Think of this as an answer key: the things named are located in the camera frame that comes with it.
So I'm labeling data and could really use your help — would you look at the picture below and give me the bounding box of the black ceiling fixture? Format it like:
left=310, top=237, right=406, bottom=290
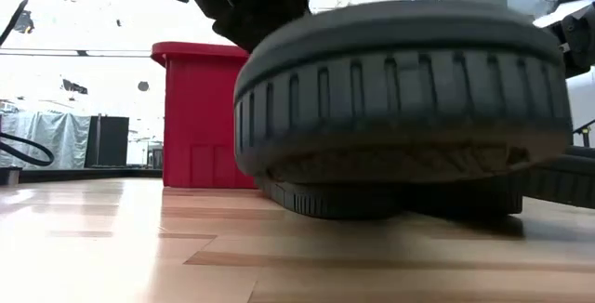
left=12, top=9, right=36, bottom=35

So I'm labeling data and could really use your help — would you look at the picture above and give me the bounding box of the black rear table frame rail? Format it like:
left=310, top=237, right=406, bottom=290
left=0, top=165, right=165, bottom=187

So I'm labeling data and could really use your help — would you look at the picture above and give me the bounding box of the black left wrist camera cable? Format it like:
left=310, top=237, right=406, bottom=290
left=0, top=0, right=50, bottom=47

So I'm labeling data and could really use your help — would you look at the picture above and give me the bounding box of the black slide sandal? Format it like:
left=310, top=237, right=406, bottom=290
left=254, top=175, right=404, bottom=221
left=522, top=146, right=595, bottom=210
left=400, top=184, right=525, bottom=217
left=232, top=0, right=574, bottom=186

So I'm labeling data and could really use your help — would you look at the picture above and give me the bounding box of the black cabinet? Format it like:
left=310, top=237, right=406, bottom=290
left=84, top=115, right=130, bottom=169

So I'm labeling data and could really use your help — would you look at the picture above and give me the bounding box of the red plastic bin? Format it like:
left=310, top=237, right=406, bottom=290
left=151, top=41, right=258, bottom=190

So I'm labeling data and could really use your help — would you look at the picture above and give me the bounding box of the grey tarp cloth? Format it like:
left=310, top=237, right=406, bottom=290
left=0, top=111, right=92, bottom=170

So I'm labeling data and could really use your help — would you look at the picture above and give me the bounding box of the black looped cable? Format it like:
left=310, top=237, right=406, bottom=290
left=0, top=130, right=56, bottom=168

